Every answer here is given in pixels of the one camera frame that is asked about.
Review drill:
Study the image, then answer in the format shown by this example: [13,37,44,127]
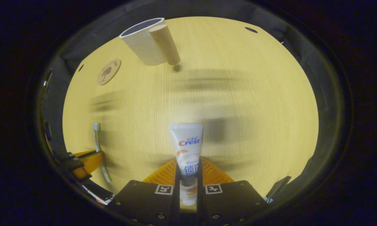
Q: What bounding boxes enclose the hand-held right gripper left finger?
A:
[109,159,180,226]

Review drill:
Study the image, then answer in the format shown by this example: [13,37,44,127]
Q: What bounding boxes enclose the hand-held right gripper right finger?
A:
[196,157,266,226]

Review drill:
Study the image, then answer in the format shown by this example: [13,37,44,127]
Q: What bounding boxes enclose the white toothbrush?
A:
[93,123,112,183]

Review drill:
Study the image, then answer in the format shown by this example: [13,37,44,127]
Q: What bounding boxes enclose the white toothpaste tube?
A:
[169,123,204,206]

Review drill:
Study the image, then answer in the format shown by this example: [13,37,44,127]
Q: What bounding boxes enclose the round wooden coaster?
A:
[97,59,122,86]

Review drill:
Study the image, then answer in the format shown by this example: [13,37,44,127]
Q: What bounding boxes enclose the white cup with wooden handle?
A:
[119,18,181,66]

